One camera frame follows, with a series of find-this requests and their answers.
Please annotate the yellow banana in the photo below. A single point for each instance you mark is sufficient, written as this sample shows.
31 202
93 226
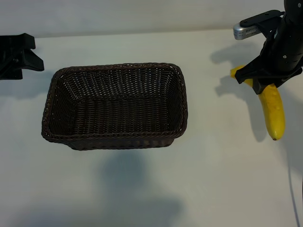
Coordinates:
274 113

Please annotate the dark brown wicker basket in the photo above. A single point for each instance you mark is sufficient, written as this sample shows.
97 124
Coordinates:
118 111

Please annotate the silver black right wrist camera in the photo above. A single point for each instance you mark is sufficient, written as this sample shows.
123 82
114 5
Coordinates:
246 32

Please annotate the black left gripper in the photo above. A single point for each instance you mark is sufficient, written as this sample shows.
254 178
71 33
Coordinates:
8 67

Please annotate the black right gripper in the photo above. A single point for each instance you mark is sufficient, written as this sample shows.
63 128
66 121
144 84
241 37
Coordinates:
284 56

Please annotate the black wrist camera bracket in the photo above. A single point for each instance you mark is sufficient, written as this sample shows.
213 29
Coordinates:
272 29

